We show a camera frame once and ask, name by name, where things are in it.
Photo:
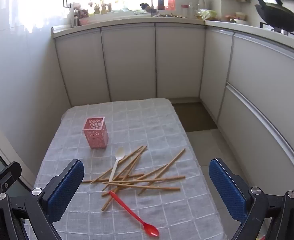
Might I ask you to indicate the gas stove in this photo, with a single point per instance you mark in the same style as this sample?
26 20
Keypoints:
286 32

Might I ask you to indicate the clear plastic bottle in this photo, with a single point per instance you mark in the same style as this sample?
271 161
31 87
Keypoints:
203 5

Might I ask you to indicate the pile of wooden chopsticks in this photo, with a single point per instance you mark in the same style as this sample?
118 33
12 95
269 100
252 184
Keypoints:
123 180

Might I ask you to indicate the pink storage box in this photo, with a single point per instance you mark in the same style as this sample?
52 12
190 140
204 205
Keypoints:
83 17

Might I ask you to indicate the pink perforated utensil holder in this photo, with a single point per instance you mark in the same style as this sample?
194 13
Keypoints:
97 137

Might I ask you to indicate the black wok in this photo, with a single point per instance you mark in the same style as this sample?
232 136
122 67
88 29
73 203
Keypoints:
279 17

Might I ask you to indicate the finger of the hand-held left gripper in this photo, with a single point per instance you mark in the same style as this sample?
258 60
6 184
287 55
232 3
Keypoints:
8 176

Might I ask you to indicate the green plastic bag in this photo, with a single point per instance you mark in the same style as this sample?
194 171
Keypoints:
208 13

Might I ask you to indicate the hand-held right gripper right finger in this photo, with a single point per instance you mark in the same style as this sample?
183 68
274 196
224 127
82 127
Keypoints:
226 190

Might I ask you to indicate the white kitchen cabinet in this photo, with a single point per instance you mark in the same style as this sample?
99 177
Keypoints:
129 62

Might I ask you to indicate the chrome sink faucet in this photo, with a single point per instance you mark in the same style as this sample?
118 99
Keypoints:
152 2

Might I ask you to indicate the white plastic spoon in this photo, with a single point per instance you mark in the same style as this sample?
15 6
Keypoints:
120 153

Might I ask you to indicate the red plastic spoon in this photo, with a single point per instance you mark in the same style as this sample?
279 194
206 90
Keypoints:
152 231

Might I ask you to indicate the grey checked tablecloth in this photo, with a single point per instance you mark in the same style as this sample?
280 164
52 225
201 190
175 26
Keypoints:
149 130

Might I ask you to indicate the pink dish soap bottle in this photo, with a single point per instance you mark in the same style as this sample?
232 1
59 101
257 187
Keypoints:
171 1

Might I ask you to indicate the white kitchen countertop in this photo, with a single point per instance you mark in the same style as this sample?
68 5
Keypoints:
137 19

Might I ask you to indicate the jar with red lid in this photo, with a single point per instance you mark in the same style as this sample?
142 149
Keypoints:
185 11

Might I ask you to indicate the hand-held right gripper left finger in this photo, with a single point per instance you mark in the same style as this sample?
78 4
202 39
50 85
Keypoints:
64 190

